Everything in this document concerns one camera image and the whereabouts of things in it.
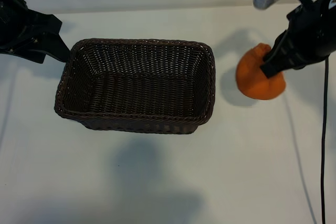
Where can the dark brown wicker basket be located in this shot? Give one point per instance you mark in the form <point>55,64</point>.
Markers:
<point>144,95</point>

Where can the orange fruit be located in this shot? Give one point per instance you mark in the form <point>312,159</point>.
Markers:
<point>252,79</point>

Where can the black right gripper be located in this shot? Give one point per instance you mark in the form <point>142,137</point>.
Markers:
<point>315,30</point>

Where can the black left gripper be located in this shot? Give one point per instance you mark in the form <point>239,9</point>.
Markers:
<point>18,24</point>

